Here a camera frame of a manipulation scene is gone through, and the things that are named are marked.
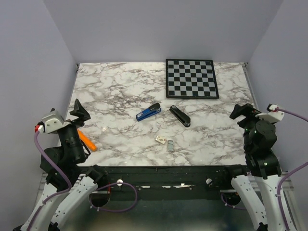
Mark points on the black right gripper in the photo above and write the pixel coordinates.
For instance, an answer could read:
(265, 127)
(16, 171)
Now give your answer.
(247, 109)

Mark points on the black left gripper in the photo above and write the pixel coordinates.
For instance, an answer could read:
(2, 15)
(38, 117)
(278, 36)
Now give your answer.
(80, 112)

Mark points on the blue and black stapler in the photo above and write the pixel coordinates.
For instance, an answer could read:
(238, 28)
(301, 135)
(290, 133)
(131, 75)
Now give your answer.
(150, 111)

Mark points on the staple tray with staples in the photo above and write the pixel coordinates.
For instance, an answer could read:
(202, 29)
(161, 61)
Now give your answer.
(170, 145)

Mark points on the white staple box sleeve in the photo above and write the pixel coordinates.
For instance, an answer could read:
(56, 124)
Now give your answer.
(161, 140)

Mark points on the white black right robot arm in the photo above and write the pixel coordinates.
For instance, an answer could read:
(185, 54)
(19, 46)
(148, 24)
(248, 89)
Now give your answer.
(260, 186)

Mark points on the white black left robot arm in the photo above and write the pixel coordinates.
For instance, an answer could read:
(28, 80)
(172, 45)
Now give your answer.
(67, 184)

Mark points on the orange toy microphone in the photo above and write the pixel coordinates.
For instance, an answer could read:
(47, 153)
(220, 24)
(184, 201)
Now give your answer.
(89, 144)

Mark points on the black and grey chessboard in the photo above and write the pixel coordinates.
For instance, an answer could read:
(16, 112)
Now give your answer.
(191, 79)

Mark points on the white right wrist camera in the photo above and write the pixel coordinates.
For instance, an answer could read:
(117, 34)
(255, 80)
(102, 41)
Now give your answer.
(273, 115)

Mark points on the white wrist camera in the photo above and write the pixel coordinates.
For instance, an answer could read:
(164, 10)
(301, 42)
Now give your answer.
(51, 122)
(273, 115)

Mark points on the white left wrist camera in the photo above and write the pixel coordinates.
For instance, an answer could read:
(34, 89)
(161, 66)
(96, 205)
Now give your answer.
(51, 122)

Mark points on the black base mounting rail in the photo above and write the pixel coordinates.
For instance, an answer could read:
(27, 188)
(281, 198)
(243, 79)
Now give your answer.
(162, 183)

